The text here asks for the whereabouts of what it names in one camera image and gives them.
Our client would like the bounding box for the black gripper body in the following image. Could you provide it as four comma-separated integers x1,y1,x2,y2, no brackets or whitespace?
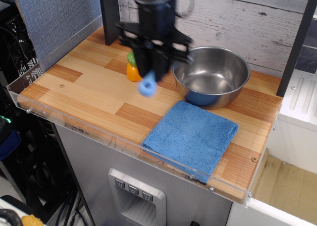
116,2,193,63

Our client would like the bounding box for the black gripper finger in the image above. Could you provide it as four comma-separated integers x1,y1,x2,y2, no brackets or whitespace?
153,51,172,82
133,48,151,77

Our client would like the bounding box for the blue and grey toy spoon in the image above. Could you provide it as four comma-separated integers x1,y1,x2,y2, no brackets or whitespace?
138,70,157,97

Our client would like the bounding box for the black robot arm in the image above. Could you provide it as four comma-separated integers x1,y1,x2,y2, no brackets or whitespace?
117,0,192,82

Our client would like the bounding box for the orange toy carrot green top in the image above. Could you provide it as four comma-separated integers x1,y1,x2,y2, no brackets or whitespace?
126,51,143,82

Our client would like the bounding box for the stainless steel bowl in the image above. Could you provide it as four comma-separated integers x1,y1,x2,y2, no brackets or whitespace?
172,46,251,109

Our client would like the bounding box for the blue folded cloth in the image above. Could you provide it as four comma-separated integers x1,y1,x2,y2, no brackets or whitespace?
142,101,238,184

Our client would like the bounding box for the blue fabric panel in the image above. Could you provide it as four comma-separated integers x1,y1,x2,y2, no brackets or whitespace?
15,0,102,71

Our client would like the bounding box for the clear acrylic table guard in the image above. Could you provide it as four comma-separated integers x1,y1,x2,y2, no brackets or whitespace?
8,28,282,206

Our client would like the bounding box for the grey toy fridge dispenser panel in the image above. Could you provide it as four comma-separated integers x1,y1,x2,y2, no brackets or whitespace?
108,168,167,226

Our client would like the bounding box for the black equipment rack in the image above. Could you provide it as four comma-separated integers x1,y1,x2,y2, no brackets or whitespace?
0,0,82,226

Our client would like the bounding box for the white toy sink unit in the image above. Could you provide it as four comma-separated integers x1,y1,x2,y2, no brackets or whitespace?
227,70,317,226

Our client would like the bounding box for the dark vertical post left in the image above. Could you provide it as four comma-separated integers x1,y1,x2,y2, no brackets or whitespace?
100,0,120,45

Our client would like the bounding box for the dark vertical post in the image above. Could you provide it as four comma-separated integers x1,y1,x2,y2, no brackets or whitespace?
276,0,317,97
100,0,120,45

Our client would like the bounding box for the dark vertical post right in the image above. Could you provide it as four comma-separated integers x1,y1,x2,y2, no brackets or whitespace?
276,0,317,97

